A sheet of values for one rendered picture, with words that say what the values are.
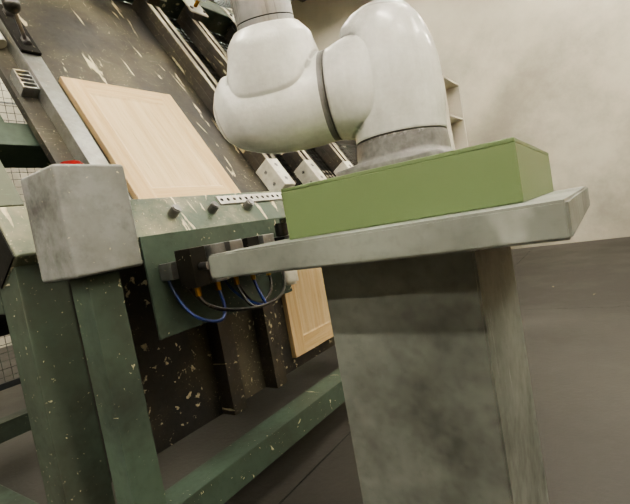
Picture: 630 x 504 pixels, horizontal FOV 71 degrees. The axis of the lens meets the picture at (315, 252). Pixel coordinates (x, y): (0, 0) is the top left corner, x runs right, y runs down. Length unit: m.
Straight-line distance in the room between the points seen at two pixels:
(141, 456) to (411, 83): 0.76
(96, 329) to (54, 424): 0.26
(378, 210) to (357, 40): 0.28
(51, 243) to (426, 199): 0.59
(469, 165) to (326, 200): 0.22
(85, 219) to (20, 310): 0.27
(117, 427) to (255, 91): 0.61
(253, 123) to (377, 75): 0.22
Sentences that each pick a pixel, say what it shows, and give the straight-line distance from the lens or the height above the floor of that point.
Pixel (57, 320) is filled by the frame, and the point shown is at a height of 0.67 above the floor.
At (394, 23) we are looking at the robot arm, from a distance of 0.76.
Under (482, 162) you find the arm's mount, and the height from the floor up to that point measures 0.81.
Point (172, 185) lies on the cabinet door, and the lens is 1.31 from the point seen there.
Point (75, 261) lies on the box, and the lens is 0.78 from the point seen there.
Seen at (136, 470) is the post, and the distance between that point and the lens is 0.90.
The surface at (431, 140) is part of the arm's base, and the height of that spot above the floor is 0.86.
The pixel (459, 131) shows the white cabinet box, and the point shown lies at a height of 1.53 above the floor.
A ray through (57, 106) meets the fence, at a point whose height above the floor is 1.18.
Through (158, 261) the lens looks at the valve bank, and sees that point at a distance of 1.09.
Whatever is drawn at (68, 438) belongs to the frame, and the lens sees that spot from 1.04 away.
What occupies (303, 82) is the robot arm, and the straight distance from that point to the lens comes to 0.76.
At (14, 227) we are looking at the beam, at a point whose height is 0.86.
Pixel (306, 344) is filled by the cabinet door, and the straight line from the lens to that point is 1.88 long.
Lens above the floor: 0.77
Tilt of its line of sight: 4 degrees down
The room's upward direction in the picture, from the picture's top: 10 degrees counter-clockwise
